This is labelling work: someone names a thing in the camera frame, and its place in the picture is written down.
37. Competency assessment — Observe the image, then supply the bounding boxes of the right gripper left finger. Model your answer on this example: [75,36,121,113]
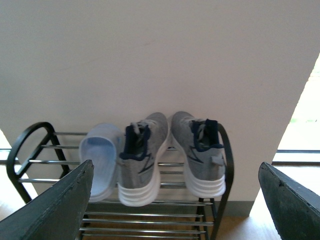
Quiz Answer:
[0,160,94,240]

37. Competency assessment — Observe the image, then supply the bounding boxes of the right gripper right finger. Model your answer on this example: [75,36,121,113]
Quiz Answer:
[258,162,320,240]

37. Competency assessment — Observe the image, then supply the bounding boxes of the window frame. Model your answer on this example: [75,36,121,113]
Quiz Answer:
[272,149,320,167]

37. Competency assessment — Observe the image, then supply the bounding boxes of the black metal shoe rack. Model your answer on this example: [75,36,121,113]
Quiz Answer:
[6,122,234,240]

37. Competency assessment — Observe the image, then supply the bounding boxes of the white slide sandal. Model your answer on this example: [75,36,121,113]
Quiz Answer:
[78,123,124,203]

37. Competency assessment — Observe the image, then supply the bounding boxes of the grey knit sneaker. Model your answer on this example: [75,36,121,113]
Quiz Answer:
[117,112,170,207]
[170,111,226,199]

